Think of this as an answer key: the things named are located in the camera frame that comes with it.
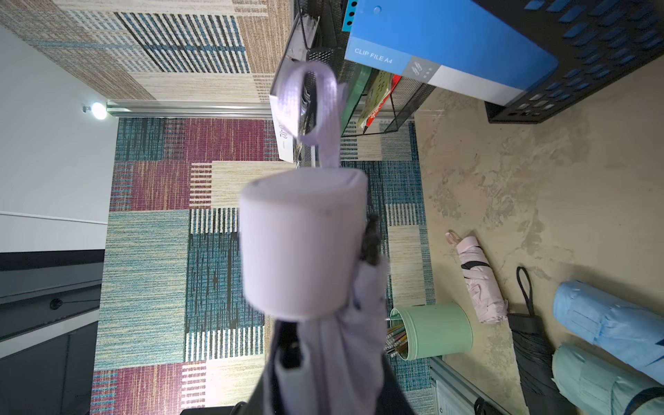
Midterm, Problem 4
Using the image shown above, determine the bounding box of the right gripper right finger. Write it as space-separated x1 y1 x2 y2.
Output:
375 356 415 415

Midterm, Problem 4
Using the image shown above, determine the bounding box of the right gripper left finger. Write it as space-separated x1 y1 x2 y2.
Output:
235 321 304 414

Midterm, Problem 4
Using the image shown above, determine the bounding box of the purple umbrella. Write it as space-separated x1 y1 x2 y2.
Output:
239 62 387 414

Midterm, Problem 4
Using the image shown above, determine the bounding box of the mint green umbrella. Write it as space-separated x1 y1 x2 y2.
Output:
553 344 663 415

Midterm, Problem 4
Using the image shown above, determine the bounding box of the light blue umbrella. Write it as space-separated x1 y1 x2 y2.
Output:
553 280 663 383

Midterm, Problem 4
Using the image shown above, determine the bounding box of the pale pink small umbrella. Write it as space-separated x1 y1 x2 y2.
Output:
445 231 508 324

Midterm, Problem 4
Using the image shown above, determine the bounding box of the black folded umbrella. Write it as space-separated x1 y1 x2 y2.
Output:
508 266 577 415

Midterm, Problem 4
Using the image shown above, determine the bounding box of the mint green pen cup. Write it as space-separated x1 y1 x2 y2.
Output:
386 302 473 361

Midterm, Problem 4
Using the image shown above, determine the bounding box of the red book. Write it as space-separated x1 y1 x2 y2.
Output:
358 71 402 129

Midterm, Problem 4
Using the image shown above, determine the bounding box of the blue clip file folder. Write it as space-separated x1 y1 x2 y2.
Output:
345 1 559 107

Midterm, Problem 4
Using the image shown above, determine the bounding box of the teal file folder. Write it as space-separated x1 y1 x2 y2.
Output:
342 0 358 18

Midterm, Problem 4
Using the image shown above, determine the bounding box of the black mesh file holder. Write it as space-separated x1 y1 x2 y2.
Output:
479 0 663 125

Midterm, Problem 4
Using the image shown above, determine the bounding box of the black wire shelf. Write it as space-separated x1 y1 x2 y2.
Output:
292 1 434 138

